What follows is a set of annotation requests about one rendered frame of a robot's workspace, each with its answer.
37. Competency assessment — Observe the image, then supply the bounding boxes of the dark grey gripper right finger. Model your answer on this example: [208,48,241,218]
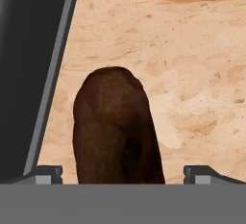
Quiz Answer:
[183,165,246,186]

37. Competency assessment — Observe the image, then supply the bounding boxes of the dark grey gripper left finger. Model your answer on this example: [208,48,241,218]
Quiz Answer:
[0,165,63,186]

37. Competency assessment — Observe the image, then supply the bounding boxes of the dark brown sweet potato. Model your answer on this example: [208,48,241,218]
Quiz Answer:
[72,65,166,186]

